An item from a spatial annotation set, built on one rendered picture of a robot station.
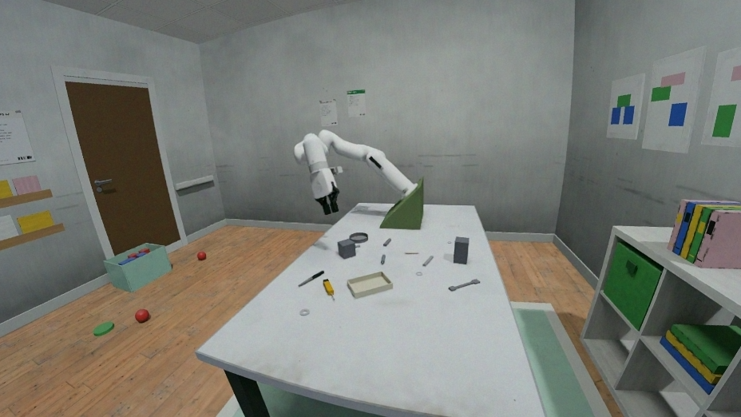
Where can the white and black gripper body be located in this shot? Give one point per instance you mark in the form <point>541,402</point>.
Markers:
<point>321,187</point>

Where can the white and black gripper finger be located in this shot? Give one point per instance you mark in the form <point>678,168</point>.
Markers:
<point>326,207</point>
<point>333,199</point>

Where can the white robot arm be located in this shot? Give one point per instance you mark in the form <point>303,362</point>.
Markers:
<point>314,151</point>

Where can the beige open rectangular tray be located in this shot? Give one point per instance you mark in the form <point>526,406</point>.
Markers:
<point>369,284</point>

